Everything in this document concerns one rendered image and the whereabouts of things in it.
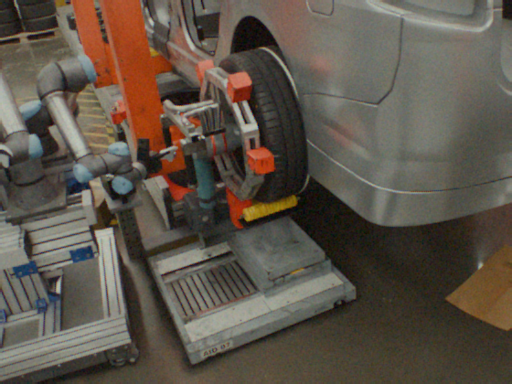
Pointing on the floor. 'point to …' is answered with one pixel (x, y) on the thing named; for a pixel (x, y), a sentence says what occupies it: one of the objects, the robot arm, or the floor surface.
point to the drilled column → (127, 219)
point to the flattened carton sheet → (488, 291)
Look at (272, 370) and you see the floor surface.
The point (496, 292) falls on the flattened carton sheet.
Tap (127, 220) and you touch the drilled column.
